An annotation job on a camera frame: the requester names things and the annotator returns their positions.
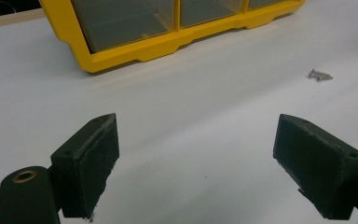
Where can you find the yellow plastic organizer box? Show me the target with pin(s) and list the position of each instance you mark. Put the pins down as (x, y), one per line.
(155, 50)

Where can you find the clear plastic drawer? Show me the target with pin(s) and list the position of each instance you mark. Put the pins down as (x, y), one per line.
(208, 12)
(121, 25)
(265, 3)

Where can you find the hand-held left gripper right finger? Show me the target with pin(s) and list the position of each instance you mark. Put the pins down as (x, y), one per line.
(317, 165)

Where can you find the small silver screw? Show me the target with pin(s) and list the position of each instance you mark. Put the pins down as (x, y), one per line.
(318, 73)
(324, 78)

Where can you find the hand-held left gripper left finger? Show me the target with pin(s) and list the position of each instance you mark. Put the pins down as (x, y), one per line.
(84, 168)

